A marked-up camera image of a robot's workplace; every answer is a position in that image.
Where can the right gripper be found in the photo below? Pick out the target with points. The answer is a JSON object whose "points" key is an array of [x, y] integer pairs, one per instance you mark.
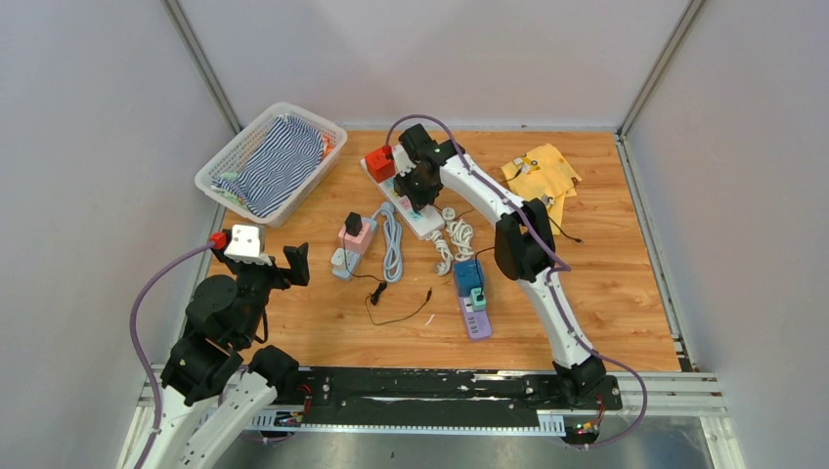
{"points": [[420, 201]]}

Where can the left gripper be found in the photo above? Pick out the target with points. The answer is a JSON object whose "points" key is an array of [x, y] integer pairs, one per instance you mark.
{"points": [[298, 271]]}

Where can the white colourful power strip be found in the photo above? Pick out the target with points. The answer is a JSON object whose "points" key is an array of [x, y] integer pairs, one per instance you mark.
{"points": [[423, 222]]}

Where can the small white charger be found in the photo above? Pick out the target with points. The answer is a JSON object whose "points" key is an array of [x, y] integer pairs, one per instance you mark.
{"points": [[340, 259]]}

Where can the red cube socket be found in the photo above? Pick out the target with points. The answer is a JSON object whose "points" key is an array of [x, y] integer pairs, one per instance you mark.
{"points": [[380, 164]]}

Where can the pink cube socket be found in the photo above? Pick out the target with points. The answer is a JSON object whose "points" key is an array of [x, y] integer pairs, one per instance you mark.
{"points": [[357, 243]]}

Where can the small black power adapter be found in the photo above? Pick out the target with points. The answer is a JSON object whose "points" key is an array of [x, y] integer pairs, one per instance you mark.
{"points": [[353, 224]]}

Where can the blue cube socket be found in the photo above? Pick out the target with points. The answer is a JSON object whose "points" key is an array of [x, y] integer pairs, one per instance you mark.
{"points": [[468, 275]]}

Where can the teal charger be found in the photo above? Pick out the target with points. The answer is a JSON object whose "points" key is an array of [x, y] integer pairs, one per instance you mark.
{"points": [[477, 299]]}

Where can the purple power bank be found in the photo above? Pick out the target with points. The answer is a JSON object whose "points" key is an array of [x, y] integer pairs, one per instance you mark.
{"points": [[476, 323]]}

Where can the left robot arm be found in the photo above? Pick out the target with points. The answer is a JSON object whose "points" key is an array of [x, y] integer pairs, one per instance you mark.
{"points": [[206, 395]]}

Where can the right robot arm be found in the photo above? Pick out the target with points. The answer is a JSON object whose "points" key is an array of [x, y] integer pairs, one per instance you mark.
{"points": [[524, 249]]}

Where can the white plastic basket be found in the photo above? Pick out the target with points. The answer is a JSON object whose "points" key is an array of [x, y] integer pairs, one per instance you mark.
{"points": [[234, 154]]}

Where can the striped cloth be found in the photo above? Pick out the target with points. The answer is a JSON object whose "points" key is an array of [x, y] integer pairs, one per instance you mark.
{"points": [[291, 150]]}

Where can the yellow cloth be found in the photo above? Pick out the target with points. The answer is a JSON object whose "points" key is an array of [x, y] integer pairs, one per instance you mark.
{"points": [[545, 174]]}

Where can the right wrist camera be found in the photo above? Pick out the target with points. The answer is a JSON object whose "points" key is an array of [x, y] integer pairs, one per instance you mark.
{"points": [[402, 161]]}

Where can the white adapter with coiled cable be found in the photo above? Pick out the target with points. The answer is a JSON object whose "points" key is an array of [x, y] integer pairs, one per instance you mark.
{"points": [[460, 233]]}

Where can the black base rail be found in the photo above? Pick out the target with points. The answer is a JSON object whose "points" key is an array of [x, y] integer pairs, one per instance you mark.
{"points": [[434, 400]]}

